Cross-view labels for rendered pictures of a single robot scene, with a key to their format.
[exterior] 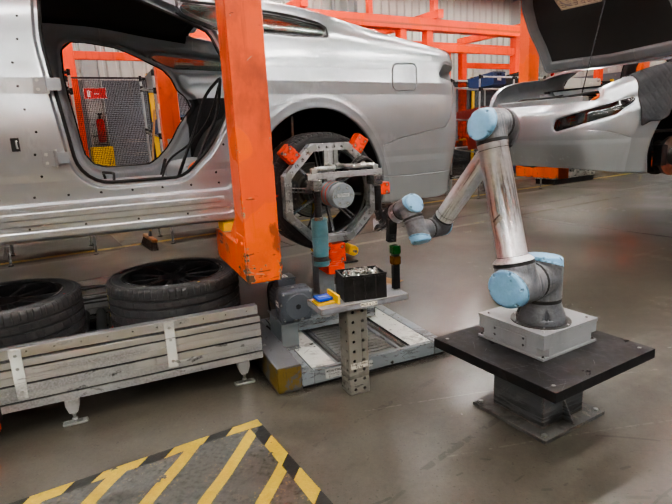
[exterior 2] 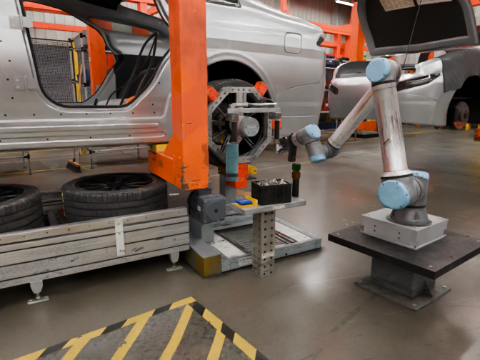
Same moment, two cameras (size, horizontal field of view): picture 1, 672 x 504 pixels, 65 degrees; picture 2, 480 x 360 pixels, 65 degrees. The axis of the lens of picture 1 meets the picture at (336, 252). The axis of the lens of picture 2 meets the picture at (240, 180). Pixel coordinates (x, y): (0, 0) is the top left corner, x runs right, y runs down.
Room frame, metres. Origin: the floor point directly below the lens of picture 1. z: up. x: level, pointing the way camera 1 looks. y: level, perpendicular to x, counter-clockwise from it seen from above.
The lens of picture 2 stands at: (0.15, 0.33, 1.05)
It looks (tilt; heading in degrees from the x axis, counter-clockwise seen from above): 12 degrees down; 353
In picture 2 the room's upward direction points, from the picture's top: straight up
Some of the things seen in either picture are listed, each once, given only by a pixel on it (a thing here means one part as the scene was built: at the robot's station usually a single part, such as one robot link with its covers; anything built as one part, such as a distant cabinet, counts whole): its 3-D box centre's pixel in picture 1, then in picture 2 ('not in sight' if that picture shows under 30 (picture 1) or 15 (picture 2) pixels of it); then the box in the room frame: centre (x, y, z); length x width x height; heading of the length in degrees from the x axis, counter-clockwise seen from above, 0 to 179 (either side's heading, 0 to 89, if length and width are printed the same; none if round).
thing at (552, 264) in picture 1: (541, 275); (411, 186); (1.98, -0.80, 0.59); 0.17 x 0.15 x 0.18; 129
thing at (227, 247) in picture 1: (240, 231); (171, 151); (2.70, 0.49, 0.69); 0.52 x 0.17 x 0.35; 23
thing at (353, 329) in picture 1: (354, 347); (263, 241); (2.25, -0.06, 0.21); 0.10 x 0.10 x 0.42; 23
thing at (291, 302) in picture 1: (286, 307); (203, 211); (2.73, 0.29, 0.26); 0.42 x 0.18 x 0.35; 23
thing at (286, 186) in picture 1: (330, 193); (238, 125); (2.88, 0.02, 0.85); 0.54 x 0.07 x 0.54; 113
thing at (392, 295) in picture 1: (358, 299); (268, 203); (2.26, -0.09, 0.44); 0.43 x 0.17 x 0.03; 113
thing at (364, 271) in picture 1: (360, 281); (271, 190); (2.26, -0.10, 0.51); 0.20 x 0.14 x 0.13; 104
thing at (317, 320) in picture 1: (325, 308); (228, 214); (3.04, 0.08, 0.13); 0.50 x 0.36 x 0.10; 113
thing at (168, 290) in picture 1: (175, 293); (116, 198); (2.66, 0.86, 0.39); 0.66 x 0.66 x 0.24
